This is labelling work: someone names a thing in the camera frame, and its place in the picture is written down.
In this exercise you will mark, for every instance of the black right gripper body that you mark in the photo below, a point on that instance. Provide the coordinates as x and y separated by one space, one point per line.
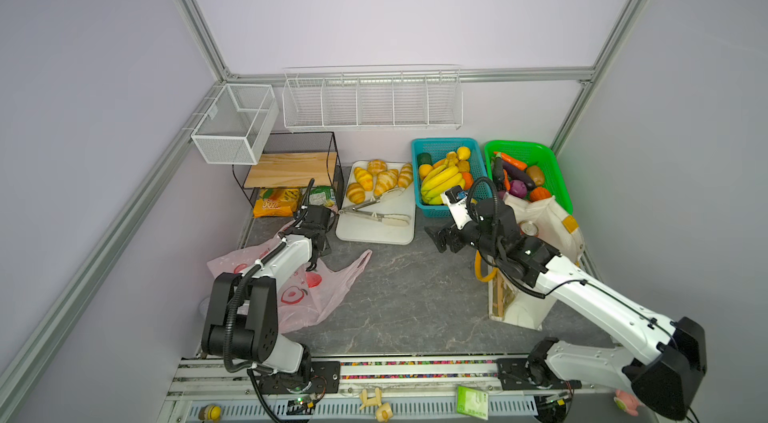
471 237

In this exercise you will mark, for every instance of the red cola can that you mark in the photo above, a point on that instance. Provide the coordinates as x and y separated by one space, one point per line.
529 228

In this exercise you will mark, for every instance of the yellow banana bunch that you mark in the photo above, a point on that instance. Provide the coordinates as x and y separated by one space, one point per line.
439 181

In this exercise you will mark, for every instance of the pink plastic grocery bag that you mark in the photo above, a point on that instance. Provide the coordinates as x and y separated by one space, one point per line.
308 297

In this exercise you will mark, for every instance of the white canvas tote bag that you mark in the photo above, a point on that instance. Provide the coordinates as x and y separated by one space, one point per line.
515 296

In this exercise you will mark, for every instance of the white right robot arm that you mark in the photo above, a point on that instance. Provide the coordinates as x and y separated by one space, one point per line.
658 360

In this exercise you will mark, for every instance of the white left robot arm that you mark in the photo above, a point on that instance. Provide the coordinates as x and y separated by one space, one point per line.
241 323

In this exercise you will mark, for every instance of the green snack packet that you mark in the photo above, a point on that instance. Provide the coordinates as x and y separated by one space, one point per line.
322 196

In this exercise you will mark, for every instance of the small purple onion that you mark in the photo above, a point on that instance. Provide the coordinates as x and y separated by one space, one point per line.
518 189

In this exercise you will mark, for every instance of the orange snack packet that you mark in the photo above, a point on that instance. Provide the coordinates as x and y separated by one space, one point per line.
277 202

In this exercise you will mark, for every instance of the white bread tray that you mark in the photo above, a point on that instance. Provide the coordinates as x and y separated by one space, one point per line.
354 229

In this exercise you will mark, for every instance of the dark green cucumber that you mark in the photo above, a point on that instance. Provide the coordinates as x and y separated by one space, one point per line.
498 175

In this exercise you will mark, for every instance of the orange bell pepper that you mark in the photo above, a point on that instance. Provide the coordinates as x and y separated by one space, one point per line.
539 194

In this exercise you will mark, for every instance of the orange tangerine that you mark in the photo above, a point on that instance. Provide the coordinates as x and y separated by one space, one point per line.
468 180

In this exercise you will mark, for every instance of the long dark eggplant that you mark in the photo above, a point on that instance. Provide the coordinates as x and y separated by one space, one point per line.
515 173

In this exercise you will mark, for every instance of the brown potato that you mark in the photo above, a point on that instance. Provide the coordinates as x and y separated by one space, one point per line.
536 175

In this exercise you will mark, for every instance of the orange carrot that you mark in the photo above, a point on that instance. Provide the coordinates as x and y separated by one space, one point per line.
512 161

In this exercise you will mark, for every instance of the striped croissant bread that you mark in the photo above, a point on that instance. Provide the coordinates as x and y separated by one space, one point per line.
385 181
364 178

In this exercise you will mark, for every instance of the teal plastic basket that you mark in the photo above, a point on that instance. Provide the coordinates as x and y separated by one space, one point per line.
437 149

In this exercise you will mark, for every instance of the yellow lemon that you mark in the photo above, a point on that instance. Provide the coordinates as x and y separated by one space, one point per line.
463 153

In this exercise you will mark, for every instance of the green plastic basket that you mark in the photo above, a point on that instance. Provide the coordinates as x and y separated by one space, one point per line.
533 154

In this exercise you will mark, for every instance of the round bread roll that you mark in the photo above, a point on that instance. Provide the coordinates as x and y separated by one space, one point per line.
377 166

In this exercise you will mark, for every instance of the white mesh box basket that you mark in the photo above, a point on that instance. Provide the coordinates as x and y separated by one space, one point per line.
236 125

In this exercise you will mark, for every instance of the green card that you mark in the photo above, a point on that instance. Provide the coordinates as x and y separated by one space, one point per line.
472 403

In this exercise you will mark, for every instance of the pink toy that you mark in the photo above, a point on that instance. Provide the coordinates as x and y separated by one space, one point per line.
627 403

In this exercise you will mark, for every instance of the black wire shelf rack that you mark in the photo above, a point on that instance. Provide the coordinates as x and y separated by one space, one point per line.
293 160

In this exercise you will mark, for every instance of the white wire wall basket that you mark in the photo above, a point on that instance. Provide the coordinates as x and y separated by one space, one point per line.
372 97

